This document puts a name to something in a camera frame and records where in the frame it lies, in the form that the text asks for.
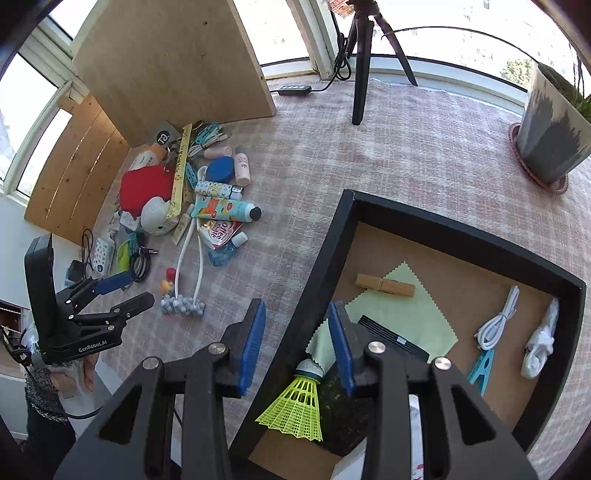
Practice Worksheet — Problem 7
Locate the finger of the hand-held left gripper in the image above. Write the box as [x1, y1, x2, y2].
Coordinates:
[74, 292, 156, 334]
[65, 270, 133, 306]

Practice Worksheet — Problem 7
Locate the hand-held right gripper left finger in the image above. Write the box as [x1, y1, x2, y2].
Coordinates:
[53, 298, 267, 480]

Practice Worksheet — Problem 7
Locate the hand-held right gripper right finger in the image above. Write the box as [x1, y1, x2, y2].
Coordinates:
[328, 301, 539, 480]

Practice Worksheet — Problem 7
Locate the black rectangular device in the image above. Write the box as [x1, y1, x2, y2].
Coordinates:
[358, 315, 431, 363]

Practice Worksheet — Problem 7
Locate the yellow shuttlecock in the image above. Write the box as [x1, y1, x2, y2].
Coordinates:
[255, 359, 326, 441]

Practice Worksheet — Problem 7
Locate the light green cloth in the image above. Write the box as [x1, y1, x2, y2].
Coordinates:
[305, 261, 459, 377]

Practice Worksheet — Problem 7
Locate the wooden clothespin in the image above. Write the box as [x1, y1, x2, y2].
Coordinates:
[355, 273, 416, 298]

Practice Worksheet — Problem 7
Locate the black rectangular tray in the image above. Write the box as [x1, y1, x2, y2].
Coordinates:
[228, 189, 587, 480]

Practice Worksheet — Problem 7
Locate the white floral printed box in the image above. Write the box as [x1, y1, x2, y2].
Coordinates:
[331, 397, 424, 480]

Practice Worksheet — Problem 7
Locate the teal clothespin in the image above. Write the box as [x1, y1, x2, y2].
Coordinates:
[467, 349, 496, 397]

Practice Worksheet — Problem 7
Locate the white usb cable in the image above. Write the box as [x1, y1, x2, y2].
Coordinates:
[475, 285, 521, 352]

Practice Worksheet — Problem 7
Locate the white plastic bag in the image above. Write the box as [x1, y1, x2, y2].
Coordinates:
[521, 298, 560, 380]

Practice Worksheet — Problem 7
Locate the person's left hand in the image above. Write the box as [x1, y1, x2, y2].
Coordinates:
[47, 356, 99, 398]

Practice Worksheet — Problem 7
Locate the white tissue packet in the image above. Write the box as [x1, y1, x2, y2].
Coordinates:
[92, 237, 116, 274]

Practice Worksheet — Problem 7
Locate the green flat item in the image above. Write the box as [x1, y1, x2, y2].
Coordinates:
[115, 239, 135, 273]

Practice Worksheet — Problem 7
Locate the small red yellow toy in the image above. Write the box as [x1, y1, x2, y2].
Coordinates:
[159, 266, 179, 296]

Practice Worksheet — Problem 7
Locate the white round container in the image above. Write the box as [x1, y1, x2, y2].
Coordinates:
[140, 196, 179, 236]

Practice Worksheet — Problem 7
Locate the blue transparent bottle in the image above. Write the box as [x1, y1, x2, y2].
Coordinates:
[208, 232, 249, 267]

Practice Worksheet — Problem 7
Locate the red cloth pouch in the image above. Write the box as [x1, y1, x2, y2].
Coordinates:
[119, 167, 174, 217]

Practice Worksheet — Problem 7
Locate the wooden slat panel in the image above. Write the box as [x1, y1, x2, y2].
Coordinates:
[24, 95, 131, 246]

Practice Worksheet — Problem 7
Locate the red coffee sachet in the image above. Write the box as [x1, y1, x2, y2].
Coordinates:
[198, 219, 244, 250]

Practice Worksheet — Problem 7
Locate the yellow stick sachet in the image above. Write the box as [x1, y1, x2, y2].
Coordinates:
[167, 124, 193, 223]

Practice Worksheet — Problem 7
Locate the colourful printed tube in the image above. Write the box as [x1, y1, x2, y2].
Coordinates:
[191, 196, 263, 223]

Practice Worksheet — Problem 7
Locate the grey card with logo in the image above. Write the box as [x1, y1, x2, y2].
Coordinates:
[150, 120, 181, 149]

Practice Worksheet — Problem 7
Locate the blue round case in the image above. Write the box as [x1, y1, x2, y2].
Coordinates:
[204, 157, 236, 184]

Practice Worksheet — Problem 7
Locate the pink small bottle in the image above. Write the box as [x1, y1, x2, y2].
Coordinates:
[233, 148, 253, 186]

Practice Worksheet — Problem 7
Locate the bunch of teal clothespins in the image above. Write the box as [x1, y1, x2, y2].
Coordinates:
[193, 122, 223, 147]

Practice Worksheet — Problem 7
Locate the plaid tablecloth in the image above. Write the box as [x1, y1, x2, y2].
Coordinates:
[46, 78, 591, 480]

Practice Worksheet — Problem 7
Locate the large wooden board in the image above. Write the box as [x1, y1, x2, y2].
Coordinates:
[71, 0, 278, 149]

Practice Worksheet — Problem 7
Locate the pink pot saucer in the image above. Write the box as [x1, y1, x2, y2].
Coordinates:
[509, 121, 570, 195]

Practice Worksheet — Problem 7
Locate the black tripod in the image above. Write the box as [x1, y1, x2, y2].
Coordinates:
[345, 0, 419, 127]

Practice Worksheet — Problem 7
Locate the potted plant in grey pot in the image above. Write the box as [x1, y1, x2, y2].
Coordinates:
[383, 25, 591, 185]

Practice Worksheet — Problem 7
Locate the coiled black cable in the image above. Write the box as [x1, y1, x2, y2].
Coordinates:
[130, 246, 158, 283]

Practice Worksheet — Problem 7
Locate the black thin cable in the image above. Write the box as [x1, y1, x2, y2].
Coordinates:
[80, 228, 96, 278]

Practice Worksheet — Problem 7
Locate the white cord with grey beads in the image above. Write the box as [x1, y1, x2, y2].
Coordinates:
[160, 166, 209, 318]

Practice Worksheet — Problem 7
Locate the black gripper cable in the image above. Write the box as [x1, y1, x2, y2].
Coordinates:
[65, 406, 103, 422]

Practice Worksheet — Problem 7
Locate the black tripod cable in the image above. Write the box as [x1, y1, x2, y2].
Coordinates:
[311, 9, 354, 92]

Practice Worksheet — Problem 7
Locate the white window frame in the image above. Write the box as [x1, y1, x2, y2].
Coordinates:
[0, 0, 591, 204]

